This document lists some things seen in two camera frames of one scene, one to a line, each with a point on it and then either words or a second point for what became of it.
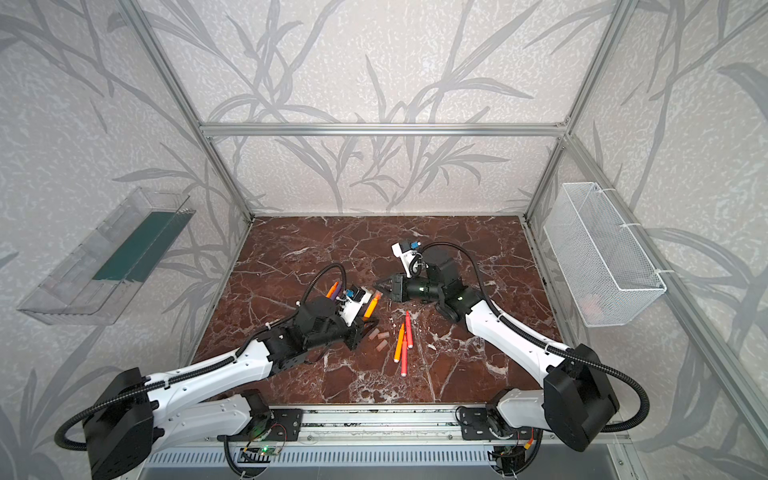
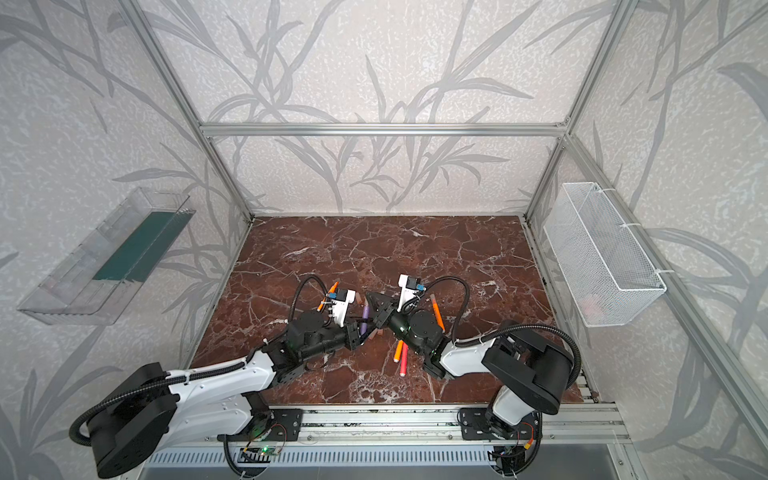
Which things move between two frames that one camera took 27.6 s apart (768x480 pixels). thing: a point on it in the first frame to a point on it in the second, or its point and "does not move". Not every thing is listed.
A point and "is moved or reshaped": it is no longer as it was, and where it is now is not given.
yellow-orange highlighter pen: (399, 344) does not move
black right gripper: (402, 287) to (394, 318)
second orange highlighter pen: (331, 290) does not move
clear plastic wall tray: (96, 283) does not move
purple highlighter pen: (336, 291) is moved or reshaped
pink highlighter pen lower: (404, 355) does not move
